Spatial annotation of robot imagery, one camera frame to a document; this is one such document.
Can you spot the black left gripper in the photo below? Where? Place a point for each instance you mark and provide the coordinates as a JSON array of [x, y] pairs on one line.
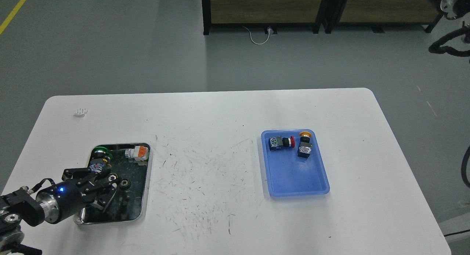
[[80, 188]]

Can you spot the black gear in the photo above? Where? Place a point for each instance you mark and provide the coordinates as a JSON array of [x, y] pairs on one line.
[[124, 184]]

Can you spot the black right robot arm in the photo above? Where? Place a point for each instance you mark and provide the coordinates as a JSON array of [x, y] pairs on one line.
[[452, 10]]

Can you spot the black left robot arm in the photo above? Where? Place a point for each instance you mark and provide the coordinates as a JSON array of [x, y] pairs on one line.
[[17, 207]]

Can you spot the orange white connector part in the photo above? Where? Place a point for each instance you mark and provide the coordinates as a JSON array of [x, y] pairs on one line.
[[139, 155]]

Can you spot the stainless steel tray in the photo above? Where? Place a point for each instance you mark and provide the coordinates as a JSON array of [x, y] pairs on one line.
[[127, 205]]

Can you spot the small white plastic piece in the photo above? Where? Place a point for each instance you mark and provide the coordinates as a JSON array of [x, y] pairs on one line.
[[81, 112]]

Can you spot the blue plastic tray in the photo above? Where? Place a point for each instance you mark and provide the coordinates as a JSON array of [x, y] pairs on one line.
[[289, 175]]

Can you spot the green push button switch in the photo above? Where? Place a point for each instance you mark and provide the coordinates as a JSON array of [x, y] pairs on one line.
[[100, 160]]

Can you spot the red push button switch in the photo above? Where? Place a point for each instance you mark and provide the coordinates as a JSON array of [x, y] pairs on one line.
[[276, 143]]

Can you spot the yellow push button switch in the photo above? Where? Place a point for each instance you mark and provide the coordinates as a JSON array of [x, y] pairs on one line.
[[305, 146]]

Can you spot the left wooden cabinet black frame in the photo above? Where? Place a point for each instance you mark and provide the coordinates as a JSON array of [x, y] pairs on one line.
[[264, 13]]

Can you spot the wooden cabinet black frame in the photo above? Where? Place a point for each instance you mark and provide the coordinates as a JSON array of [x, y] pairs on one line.
[[264, 13], [379, 13]]

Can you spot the right wooden cabinet black frame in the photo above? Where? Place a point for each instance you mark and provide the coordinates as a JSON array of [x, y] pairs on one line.
[[379, 13]]

